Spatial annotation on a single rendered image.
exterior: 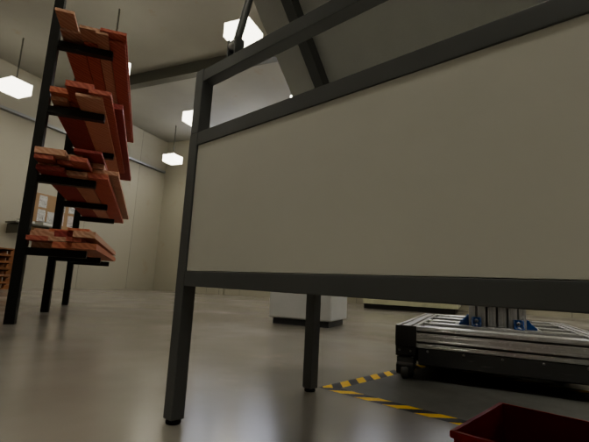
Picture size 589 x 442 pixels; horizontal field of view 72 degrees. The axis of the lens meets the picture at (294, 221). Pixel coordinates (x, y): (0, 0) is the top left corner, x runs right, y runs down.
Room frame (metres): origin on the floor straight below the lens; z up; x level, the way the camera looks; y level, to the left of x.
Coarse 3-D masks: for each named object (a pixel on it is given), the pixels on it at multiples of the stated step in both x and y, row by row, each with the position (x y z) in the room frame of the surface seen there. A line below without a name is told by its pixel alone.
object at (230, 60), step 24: (336, 0) 0.79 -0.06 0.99; (360, 0) 0.75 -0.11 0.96; (384, 0) 0.74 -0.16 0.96; (288, 24) 0.88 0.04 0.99; (312, 24) 0.83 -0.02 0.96; (336, 24) 0.83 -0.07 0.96; (240, 48) 1.04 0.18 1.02; (264, 48) 0.94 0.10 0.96; (288, 48) 0.93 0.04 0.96; (216, 72) 1.07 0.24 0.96; (240, 72) 1.06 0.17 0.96; (192, 120) 1.14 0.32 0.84
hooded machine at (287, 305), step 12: (276, 300) 4.09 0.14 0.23; (288, 300) 4.04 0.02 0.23; (300, 300) 4.00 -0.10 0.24; (324, 300) 3.90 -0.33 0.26; (336, 300) 4.00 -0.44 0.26; (276, 312) 4.09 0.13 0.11; (288, 312) 4.04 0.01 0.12; (300, 312) 4.00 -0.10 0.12; (324, 312) 3.90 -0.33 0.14; (336, 312) 4.02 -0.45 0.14; (300, 324) 4.03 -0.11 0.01; (324, 324) 3.94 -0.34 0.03; (336, 324) 4.16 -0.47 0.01
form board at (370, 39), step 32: (256, 0) 1.28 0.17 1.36; (320, 0) 1.17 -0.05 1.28; (416, 0) 1.03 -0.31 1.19; (448, 0) 0.99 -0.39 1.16; (480, 0) 0.95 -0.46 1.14; (512, 0) 0.92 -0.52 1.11; (544, 0) 0.88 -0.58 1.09; (352, 32) 1.18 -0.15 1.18; (384, 32) 1.13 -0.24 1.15; (416, 32) 1.08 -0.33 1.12; (448, 32) 1.04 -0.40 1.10; (288, 64) 1.38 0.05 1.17; (352, 64) 1.25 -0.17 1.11
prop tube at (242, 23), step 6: (246, 0) 1.07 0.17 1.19; (252, 0) 1.08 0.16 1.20; (246, 6) 1.06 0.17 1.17; (246, 12) 1.06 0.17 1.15; (240, 18) 1.06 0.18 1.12; (246, 18) 1.06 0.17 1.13; (240, 24) 1.05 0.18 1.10; (240, 30) 1.05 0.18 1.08; (234, 36) 1.05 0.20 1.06; (240, 36) 1.05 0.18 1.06; (234, 42) 1.03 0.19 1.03
